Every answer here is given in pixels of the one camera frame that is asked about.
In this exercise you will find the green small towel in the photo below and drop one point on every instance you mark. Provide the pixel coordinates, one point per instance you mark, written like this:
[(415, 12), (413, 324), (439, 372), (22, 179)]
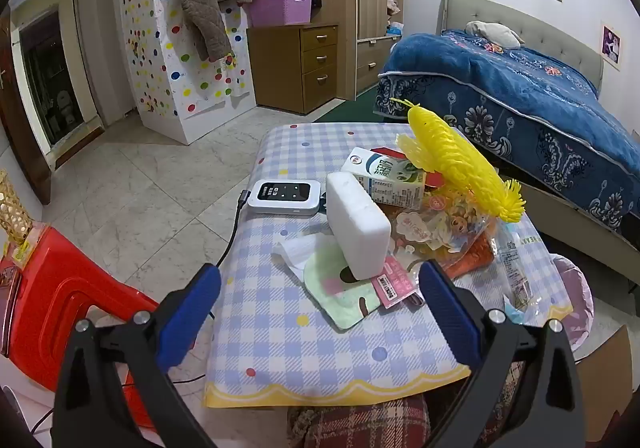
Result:
[(340, 303)]

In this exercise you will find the clear plastic wrapper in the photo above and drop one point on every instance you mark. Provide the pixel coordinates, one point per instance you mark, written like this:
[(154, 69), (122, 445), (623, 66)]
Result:
[(512, 263)]

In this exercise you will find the grey pillow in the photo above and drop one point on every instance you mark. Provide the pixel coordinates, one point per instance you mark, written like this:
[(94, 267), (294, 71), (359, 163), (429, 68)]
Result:
[(495, 32)]

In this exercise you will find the clear printed snack bag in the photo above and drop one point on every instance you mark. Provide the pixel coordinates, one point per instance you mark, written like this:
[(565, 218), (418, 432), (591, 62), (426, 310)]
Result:
[(440, 228)]

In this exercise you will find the white dotted cabinet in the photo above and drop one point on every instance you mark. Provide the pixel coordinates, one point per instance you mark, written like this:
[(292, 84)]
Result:
[(150, 53)]

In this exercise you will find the bin with pink bag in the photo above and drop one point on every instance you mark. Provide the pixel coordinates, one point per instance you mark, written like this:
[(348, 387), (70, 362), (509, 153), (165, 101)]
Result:
[(575, 298)]

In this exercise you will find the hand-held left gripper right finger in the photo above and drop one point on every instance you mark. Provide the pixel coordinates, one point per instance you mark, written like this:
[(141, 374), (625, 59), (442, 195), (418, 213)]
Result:
[(450, 313)]

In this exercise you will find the plaid cloth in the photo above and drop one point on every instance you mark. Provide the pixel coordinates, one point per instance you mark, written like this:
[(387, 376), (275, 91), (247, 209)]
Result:
[(360, 423)]

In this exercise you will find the yellow plastic fish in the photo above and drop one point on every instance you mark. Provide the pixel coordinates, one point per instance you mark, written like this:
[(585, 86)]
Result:
[(450, 148)]

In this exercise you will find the white portable device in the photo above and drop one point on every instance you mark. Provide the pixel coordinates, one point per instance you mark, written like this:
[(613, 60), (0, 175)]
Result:
[(285, 198)]

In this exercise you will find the green floor mat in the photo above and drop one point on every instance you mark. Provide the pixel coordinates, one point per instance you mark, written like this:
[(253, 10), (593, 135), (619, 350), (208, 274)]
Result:
[(360, 110)]

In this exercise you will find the checkered tablecloth table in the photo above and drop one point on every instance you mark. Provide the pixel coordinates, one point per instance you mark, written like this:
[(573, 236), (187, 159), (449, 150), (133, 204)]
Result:
[(280, 328)]

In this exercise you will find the small purple wall picture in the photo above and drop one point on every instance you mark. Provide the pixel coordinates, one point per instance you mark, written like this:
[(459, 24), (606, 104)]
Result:
[(611, 45)]

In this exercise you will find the white foam block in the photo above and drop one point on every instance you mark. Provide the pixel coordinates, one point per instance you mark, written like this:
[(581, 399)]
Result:
[(357, 228)]

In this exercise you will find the gold woven basket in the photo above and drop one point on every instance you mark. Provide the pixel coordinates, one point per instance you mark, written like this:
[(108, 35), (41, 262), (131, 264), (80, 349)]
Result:
[(12, 213)]

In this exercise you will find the milk carton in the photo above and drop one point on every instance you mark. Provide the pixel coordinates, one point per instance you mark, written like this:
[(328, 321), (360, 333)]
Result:
[(385, 178)]

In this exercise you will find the red plastic stool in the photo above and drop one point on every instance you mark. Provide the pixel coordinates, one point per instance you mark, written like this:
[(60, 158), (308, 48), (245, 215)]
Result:
[(65, 298)]

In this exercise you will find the purple plastic basket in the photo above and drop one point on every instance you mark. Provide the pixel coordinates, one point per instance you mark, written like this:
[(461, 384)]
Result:
[(280, 10)]

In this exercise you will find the wooden drawer cabinet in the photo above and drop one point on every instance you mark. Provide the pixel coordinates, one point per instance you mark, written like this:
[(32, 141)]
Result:
[(280, 68)]

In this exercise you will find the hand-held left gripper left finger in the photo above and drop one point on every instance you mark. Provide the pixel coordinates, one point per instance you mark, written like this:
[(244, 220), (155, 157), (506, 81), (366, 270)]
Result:
[(187, 313)]

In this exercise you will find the pink packet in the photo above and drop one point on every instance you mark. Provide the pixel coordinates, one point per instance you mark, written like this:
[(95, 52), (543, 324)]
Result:
[(395, 280)]

